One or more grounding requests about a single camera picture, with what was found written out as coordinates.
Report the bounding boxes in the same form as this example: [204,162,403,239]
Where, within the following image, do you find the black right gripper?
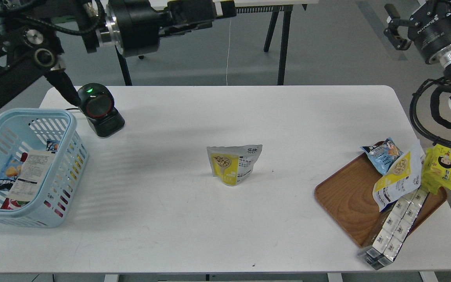
[384,0,451,66]

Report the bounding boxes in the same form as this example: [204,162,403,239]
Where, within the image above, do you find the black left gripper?
[107,0,237,57]

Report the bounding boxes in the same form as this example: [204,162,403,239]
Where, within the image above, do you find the yellow white nut snack pouch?
[206,145,263,187]

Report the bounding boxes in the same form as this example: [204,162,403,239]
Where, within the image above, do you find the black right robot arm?
[384,0,451,148]

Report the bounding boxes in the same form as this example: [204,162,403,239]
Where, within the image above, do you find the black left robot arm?
[0,0,236,109]

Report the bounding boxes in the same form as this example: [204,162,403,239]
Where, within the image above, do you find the yellow cartoon face snack bag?
[421,144,451,195]

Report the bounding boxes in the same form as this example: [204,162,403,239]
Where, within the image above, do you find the light blue plastic basket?
[0,108,89,228]

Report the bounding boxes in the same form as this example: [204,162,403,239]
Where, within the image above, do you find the white label snack in basket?
[6,150,56,202]

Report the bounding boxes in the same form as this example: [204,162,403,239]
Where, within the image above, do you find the blue snack bag in basket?
[0,139,60,191]

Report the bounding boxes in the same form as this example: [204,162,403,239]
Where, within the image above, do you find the red snack in basket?
[1,198,29,210]

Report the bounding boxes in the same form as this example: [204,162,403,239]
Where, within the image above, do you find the black leg background table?
[75,0,319,86]

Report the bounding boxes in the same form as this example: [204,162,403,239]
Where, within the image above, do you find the brown wooden tray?
[314,141,447,247]

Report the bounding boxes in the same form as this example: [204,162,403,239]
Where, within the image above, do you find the black barcode scanner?
[78,83,125,138]

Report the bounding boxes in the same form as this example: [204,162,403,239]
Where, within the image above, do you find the white hanging cable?
[225,18,232,86]

